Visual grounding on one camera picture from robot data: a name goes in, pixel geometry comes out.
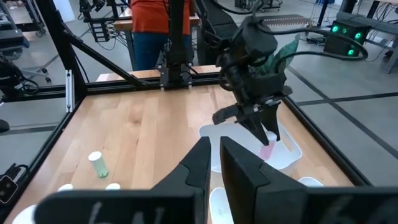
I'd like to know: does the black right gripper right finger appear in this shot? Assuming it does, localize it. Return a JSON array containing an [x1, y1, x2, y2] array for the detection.
[[220, 136, 398, 224]]

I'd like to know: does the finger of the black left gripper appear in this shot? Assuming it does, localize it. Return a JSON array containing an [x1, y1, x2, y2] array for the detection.
[[260, 103, 280, 142], [239, 111, 270, 146]]

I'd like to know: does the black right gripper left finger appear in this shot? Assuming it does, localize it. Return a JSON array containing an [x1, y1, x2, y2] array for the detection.
[[33, 136, 213, 224]]

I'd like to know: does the small pink pill bottle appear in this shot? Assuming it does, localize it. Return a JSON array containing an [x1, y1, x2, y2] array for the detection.
[[259, 132, 278, 160]]

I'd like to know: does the small light green pill bottle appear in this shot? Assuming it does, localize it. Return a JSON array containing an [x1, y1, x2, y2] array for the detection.
[[88, 151, 109, 179]]

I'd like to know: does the white plastic bin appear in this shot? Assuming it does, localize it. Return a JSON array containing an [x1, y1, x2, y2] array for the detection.
[[198, 123, 303, 174], [208, 176, 325, 224]]

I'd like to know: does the green snake plant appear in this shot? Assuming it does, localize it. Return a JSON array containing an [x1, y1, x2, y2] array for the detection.
[[256, 33, 302, 76]]

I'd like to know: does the black computer with green lights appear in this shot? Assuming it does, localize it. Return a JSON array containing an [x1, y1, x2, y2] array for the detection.
[[323, 19, 373, 58]]

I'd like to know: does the person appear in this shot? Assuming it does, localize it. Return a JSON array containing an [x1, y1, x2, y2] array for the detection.
[[129, 0, 193, 72]]

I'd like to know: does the black box with green lights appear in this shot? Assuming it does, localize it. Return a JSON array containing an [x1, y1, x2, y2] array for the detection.
[[335, 0, 398, 75]]

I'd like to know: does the black background robot rack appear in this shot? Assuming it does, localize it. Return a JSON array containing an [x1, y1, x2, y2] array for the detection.
[[79, 0, 131, 50]]

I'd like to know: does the grey office chair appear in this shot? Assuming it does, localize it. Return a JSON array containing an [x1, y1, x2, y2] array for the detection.
[[0, 29, 53, 94]]

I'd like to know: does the black equipment cart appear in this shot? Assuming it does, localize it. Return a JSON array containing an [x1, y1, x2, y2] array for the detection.
[[0, 0, 47, 38]]

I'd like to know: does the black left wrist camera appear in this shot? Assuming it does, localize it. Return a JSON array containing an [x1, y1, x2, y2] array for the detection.
[[231, 15, 279, 65]]

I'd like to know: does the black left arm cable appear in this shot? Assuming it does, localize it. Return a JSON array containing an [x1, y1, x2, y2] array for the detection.
[[254, 12, 369, 72]]

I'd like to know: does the black table-level camera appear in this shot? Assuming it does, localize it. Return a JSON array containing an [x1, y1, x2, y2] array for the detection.
[[0, 175, 19, 205]]

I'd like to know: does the black aluminium table frame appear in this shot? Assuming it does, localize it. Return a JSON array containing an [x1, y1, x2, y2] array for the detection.
[[0, 0, 371, 224]]

